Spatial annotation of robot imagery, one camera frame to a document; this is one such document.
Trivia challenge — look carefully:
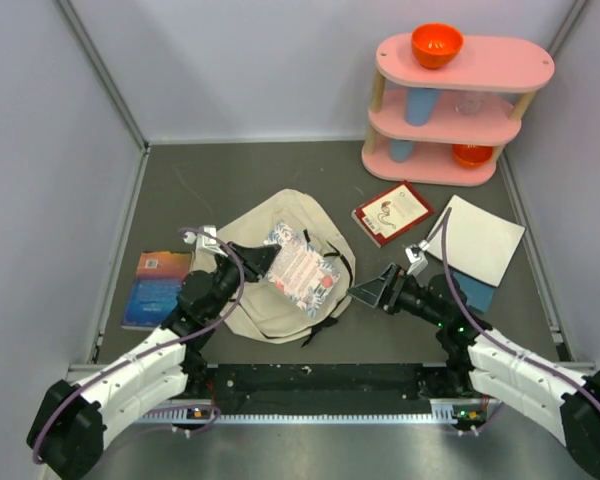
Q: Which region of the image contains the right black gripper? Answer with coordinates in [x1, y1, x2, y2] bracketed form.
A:
[348, 262, 446, 327]

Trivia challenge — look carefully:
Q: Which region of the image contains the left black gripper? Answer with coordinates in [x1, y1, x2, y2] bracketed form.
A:
[206, 241, 281, 320]

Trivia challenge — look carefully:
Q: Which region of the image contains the floral pink white book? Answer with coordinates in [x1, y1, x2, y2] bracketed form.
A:
[264, 221, 341, 319]

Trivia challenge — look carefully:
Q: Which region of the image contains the cream canvas student backpack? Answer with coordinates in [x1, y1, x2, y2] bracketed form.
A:
[218, 189, 356, 344]

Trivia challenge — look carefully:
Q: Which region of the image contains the red cover book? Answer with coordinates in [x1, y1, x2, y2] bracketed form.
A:
[351, 181, 434, 248]

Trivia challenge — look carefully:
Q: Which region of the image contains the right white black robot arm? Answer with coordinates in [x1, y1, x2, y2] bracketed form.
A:
[348, 264, 600, 479]

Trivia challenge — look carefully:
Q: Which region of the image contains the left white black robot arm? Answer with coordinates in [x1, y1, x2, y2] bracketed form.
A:
[26, 242, 281, 479]

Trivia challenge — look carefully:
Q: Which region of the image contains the small blue notebook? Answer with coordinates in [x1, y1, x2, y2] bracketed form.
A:
[452, 270, 495, 314]

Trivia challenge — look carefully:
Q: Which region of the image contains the blue orange paperback book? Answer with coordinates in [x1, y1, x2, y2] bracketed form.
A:
[121, 251, 194, 330]

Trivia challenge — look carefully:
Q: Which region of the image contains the white square notebook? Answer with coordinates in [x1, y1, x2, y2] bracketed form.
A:
[426, 195, 526, 287]

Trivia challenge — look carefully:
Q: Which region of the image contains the blue cup on bottom shelf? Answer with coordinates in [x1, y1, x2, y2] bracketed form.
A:
[389, 139, 414, 163]

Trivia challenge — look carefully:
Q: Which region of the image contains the blue cup on shelf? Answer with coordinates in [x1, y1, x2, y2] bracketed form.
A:
[405, 87, 439, 126]
[389, 139, 414, 163]

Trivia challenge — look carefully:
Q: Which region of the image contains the orange bowl on bottom shelf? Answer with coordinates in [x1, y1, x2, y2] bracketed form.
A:
[452, 144, 494, 168]

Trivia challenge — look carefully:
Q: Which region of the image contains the orange bowl on shelf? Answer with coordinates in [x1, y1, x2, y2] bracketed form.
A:
[452, 144, 494, 168]
[411, 23, 464, 70]

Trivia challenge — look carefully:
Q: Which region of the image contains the pink three-tier shelf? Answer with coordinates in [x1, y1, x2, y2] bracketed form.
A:
[362, 33, 555, 187]

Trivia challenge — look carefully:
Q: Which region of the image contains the blue cup on middle shelf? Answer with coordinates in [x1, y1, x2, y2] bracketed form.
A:
[405, 87, 439, 126]

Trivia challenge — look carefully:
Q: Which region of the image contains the clear glass on middle shelf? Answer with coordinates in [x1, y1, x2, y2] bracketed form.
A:
[455, 91, 487, 116]

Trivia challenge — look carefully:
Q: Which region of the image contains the orange bowl on top shelf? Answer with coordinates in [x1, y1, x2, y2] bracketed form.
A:
[411, 23, 464, 70]

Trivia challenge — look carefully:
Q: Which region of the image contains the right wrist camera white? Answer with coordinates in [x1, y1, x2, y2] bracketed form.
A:
[405, 240, 429, 277]

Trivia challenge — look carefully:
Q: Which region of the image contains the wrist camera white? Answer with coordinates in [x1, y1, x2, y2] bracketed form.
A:
[405, 240, 429, 277]
[195, 225, 227, 256]

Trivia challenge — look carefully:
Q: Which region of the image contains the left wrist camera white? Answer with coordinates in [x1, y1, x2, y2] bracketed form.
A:
[195, 225, 227, 256]

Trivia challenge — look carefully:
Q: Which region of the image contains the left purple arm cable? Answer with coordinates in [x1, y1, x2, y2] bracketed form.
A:
[31, 227, 246, 466]

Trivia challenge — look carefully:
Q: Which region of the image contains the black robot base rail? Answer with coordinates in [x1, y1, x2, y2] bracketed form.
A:
[182, 363, 460, 417]

